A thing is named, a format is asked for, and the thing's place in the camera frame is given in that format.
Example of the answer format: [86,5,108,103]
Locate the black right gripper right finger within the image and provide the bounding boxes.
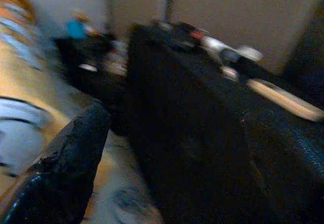
[241,108,324,224]

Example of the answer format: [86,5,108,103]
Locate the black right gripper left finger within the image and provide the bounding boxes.
[0,101,112,224]

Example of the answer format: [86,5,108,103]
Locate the yellow cartoon print blanket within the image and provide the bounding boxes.
[0,0,163,224]

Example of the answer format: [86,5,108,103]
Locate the black nightstand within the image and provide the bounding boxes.
[54,32,130,136]

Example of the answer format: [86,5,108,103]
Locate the black cabinet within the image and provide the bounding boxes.
[128,22,276,224]

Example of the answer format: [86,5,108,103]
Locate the blue toy figure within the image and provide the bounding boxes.
[65,12,89,40]

